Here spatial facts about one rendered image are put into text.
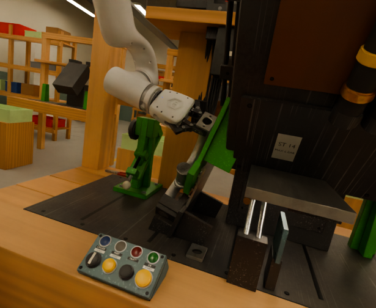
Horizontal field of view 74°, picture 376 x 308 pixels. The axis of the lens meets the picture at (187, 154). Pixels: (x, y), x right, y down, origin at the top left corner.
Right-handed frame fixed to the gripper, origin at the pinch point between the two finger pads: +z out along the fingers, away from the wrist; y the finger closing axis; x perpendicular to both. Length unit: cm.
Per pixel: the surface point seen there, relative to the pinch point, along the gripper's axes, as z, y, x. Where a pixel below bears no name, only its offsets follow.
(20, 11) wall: -757, 384, 406
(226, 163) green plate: 10.8, -9.8, -3.6
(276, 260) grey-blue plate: 28.6, -24.3, -3.4
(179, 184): 2.5, -16.7, 5.6
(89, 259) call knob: -2.5, -42.2, -3.7
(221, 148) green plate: 8.2, -7.9, -5.5
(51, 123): -365, 120, 387
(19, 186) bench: -47, -36, 27
